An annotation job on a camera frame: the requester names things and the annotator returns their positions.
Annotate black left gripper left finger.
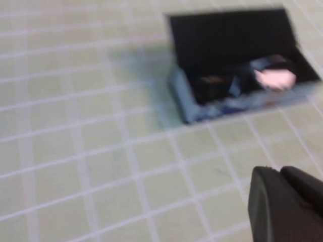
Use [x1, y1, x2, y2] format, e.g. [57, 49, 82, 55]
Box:
[247, 165, 323, 242]

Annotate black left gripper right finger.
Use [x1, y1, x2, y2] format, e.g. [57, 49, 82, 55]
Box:
[280, 165, 323, 210]

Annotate black framed glasses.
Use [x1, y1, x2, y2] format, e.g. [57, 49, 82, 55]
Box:
[196, 54, 298, 102]

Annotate black glasses case printed sides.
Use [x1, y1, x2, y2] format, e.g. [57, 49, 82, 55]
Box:
[165, 7, 323, 125]

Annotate green checked tablecloth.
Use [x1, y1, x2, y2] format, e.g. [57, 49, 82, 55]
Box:
[0, 0, 323, 242]

